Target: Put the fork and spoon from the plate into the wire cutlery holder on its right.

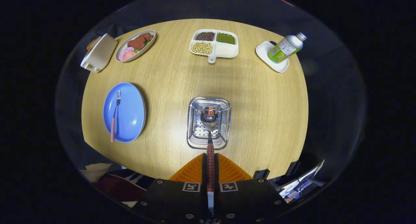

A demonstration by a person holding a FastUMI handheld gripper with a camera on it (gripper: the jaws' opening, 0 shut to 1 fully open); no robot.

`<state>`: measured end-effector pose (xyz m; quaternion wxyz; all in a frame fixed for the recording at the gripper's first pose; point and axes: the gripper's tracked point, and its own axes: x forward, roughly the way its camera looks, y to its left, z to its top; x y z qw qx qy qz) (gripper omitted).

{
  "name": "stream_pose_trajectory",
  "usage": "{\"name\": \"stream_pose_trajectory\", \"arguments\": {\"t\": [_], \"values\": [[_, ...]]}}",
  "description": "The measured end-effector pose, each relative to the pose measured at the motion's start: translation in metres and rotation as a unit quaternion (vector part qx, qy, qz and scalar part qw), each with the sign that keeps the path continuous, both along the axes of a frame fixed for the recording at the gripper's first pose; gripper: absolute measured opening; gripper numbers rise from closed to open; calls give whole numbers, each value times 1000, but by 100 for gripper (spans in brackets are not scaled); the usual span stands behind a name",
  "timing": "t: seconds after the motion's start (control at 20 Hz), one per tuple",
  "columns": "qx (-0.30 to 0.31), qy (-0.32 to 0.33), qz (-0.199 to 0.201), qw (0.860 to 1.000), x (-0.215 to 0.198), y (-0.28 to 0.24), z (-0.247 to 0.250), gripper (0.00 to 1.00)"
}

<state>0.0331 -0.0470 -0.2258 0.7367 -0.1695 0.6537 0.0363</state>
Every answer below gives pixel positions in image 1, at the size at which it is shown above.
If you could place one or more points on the brown meat patty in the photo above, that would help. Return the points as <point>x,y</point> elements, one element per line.
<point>139,42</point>

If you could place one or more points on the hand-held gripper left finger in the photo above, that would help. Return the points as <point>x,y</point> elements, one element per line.
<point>204,175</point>

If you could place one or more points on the white oval food plate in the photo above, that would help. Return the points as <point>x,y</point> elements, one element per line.
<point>124,44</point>

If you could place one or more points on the brown toast slices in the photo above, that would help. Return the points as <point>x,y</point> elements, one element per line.
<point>91,44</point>

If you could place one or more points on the cream white toaster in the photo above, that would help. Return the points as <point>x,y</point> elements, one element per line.
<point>100,53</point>

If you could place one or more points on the dark red cloth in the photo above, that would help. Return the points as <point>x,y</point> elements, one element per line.
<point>120,188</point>

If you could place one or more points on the cream cloth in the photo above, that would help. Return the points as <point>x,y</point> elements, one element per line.
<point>96,172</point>

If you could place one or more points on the green lettuce leaf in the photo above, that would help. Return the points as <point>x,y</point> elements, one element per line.
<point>138,50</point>

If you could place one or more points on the small white saucer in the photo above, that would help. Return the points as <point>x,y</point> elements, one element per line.
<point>263,52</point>

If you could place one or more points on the pile of green beans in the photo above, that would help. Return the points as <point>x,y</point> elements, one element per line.
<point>226,38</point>

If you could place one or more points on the pile of yellow soybeans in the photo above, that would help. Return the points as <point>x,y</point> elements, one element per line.
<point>201,48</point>

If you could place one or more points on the blue plate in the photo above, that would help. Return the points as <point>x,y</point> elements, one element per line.
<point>131,113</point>

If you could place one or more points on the silver bottle with green label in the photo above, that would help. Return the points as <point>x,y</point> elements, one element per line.
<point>286,48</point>

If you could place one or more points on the pile of dark red beans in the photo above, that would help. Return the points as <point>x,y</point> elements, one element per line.
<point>205,36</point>

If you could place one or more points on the white divided dish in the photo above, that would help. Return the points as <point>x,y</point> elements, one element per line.
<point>226,50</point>

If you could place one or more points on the pink ham slice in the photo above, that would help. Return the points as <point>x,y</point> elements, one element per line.
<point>130,55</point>
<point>123,52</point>

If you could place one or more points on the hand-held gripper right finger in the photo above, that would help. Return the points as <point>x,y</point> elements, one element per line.
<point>216,175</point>

